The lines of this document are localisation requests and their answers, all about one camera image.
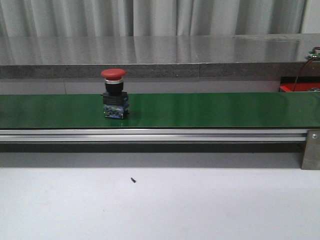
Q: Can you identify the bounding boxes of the red mushroom push button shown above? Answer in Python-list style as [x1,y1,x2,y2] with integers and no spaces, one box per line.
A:
[100,68,130,119]

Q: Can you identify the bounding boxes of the red plastic tray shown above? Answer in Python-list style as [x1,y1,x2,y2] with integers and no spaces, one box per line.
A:
[279,76,320,92]

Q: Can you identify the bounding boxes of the grey curtain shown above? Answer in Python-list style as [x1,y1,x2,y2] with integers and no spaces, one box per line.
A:
[0,0,307,37]

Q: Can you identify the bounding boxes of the red black wire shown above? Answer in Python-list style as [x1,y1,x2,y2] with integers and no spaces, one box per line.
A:
[292,46,320,92]

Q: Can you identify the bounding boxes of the small green circuit board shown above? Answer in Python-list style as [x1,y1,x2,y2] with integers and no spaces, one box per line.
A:
[305,49,320,60]

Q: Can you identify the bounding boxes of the steel conveyor support bracket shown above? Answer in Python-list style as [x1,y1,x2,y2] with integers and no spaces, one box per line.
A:
[301,129,320,170]

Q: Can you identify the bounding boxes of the aluminium conveyor side rail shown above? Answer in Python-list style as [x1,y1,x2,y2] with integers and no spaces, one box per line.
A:
[0,128,308,143]

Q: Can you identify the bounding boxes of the green conveyor belt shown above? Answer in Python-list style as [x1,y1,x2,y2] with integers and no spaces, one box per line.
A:
[0,92,320,129]

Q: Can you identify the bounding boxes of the grey stone counter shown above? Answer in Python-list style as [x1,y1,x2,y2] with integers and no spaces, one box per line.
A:
[0,33,320,79]

